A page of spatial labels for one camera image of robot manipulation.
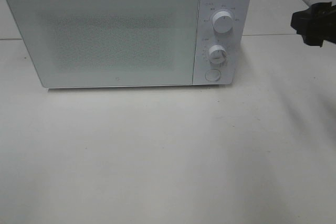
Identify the white timer knob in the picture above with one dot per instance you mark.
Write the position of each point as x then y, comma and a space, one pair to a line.
217, 54

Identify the upper white control knob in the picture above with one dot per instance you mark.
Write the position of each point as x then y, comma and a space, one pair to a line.
222, 21

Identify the white microwave door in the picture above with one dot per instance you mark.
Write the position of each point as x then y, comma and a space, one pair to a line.
109, 43

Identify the round door release button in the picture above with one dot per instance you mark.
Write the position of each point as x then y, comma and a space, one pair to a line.
212, 75

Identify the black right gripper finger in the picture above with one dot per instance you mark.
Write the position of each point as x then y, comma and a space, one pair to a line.
315, 24

